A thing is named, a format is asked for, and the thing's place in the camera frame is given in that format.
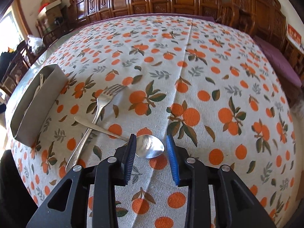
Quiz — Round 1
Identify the metal spoon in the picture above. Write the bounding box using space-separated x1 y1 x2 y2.
74 116 164 159

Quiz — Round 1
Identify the metal fork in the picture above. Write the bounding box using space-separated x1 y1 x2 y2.
65 84 126 172

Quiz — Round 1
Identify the cream plastic fork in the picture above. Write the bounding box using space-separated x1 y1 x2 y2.
32 74 44 100

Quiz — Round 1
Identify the grey utensil tray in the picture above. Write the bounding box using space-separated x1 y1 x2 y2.
5 64 67 147

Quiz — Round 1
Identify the orange print tablecloth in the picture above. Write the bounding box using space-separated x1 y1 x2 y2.
11 15 297 227

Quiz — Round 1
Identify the white plastic bag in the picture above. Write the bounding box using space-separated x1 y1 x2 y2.
27 35 45 56

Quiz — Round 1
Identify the red card on shelf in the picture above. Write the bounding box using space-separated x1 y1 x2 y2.
287 24 301 47

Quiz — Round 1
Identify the cardboard boxes stack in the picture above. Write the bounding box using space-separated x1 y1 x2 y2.
37 0 62 28

